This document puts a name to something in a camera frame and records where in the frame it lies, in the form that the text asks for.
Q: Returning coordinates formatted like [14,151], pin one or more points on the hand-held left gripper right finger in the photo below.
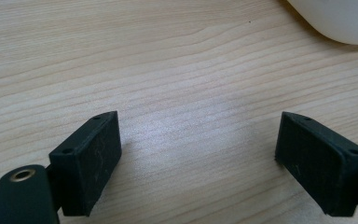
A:
[320,165]

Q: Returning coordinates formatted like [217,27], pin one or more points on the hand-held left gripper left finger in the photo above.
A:
[84,168]

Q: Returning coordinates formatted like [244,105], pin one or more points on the white plastic bin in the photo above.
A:
[338,18]

